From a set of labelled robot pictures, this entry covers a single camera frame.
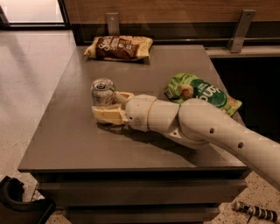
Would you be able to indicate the left metal wall bracket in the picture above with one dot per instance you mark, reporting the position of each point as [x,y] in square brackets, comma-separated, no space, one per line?
[113,23]

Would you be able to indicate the grey table drawer front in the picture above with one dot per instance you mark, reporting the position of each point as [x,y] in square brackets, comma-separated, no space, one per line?
[136,193]

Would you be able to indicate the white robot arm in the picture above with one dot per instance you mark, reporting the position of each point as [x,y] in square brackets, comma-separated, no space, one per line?
[195,123]

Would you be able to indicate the right metal wall bracket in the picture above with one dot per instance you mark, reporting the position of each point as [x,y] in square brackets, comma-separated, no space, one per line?
[235,44]

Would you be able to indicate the brown yellow chip bag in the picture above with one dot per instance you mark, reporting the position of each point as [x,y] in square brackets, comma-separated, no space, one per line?
[123,48]

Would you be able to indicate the green snack bag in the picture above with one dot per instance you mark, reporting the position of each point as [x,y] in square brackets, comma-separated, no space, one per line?
[185,86]

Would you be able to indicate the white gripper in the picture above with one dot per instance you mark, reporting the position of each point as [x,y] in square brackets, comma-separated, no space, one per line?
[136,112]

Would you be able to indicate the silver 7up soda can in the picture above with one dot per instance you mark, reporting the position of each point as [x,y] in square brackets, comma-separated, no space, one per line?
[102,92]

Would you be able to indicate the metal wall bracket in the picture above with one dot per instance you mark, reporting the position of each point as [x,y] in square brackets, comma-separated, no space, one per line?
[235,44]
[113,23]

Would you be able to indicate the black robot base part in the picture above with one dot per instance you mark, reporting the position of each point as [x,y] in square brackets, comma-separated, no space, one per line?
[14,211]

